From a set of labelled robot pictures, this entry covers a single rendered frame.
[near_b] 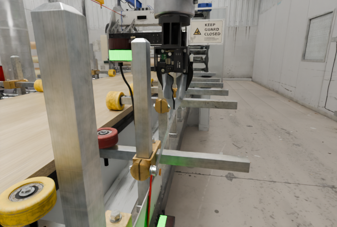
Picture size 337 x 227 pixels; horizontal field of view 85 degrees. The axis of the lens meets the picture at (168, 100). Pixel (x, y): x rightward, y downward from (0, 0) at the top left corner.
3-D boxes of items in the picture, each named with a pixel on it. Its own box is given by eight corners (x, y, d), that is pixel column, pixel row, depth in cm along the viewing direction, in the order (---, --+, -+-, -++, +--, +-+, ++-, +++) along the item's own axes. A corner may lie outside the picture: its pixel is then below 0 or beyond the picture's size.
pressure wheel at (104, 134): (124, 159, 61) (122, 126, 58) (112, 174, 53) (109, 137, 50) (101, 157, 62) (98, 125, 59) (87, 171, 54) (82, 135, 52)
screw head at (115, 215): (123, 214, 34) (123, 208, 34) (118, 223, 32) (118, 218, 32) (113, 212, 35) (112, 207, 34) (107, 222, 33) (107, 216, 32)
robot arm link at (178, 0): (158, 2, 45) (198, 1, 43) (159, 24, 46) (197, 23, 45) (148, -11, 37) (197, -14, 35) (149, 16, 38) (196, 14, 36)
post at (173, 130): (176, 145, 104) (177, 58, 93) (175, 148, 101) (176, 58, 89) (170, 145, 105) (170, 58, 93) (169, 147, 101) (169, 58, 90)
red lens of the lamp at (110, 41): (138, 49, 46) (138, 40, 46) (129, 48, 40) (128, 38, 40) (116, 49, 47) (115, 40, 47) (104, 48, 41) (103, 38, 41)
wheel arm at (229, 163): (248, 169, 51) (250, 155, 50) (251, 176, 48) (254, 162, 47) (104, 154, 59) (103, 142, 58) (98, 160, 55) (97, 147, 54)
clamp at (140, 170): (161, 155, 59) (161, 140, 58) (149, 182, 46) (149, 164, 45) (144, 153, 60) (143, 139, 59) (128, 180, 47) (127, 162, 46)
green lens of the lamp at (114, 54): (138, 59, 47) (138, 50, 46) (129, 60, 41) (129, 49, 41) (116, 59, 48) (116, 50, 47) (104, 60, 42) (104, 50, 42)
